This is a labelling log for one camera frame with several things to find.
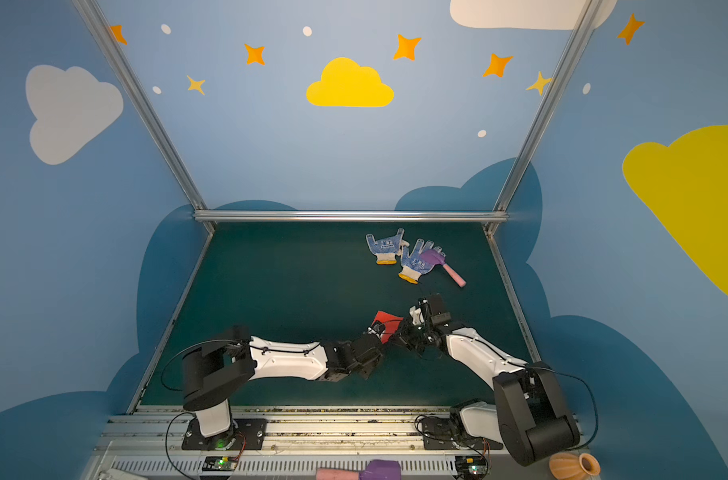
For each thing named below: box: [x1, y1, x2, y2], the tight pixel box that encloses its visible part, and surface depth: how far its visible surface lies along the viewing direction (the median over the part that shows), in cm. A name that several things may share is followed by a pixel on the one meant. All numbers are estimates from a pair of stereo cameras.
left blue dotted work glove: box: [366, 228, 405, 265], surface depth 117 cm
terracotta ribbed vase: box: [549, 452, 601, 480], surface depth 62 cm
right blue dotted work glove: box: [398, 239, 435, 285], surface depth 113 cm
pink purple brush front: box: [316, 459, 402, 480], surface depth 69 cm
